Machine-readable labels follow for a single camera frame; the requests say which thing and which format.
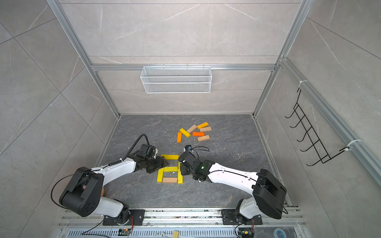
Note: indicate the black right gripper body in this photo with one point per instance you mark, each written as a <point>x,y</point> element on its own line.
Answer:
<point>185,171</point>

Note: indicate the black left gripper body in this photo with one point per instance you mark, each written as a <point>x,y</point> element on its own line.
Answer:
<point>156,164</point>

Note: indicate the lime yellow block long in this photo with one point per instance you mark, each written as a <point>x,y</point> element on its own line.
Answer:
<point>170,169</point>

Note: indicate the light wooden block front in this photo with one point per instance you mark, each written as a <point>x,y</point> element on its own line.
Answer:
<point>203,138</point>

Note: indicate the orange block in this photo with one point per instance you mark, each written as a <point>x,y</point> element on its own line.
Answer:
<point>179,137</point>
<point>198,134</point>

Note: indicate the yellow block angled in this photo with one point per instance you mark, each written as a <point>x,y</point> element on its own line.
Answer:
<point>184,132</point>

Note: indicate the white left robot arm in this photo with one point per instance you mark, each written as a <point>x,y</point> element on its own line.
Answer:
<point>83,194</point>

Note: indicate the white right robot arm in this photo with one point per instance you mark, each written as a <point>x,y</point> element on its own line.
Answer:
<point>267,192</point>

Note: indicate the tan wooden block angled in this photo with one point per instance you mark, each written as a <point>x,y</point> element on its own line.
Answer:
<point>192,129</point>

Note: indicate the amber yellow block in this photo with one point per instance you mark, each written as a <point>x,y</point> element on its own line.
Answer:
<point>203,125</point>

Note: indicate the white wire mesh basket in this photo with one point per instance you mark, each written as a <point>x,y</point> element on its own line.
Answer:
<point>176,79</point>

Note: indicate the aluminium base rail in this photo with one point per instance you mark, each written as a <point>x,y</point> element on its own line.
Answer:
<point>183,223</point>

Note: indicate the black wire hook rack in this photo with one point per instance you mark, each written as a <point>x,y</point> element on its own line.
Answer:
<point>311,135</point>

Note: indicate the aluminium frame post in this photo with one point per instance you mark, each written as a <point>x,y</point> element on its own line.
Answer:
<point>62,18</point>

